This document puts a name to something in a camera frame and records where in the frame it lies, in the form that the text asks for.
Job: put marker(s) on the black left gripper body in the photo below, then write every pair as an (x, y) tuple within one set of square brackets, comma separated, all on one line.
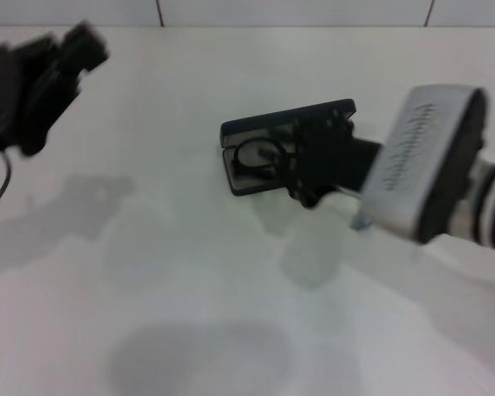
[(20, 95)]

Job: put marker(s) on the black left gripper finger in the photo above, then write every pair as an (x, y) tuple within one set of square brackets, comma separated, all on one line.
[(90, 59), (84, 39)]

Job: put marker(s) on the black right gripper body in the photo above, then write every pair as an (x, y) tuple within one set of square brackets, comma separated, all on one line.
[(330, 165)]

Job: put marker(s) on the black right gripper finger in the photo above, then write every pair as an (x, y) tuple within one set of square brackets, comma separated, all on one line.
[(340, 119), (290, 173)]

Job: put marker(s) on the black glasses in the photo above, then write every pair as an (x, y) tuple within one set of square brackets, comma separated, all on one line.
[(251, 154)]

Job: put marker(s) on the black glasses case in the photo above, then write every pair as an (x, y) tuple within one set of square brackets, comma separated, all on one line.
[(264, 119)]

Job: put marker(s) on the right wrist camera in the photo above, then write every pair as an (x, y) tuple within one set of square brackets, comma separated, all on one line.
[(420, 165)]

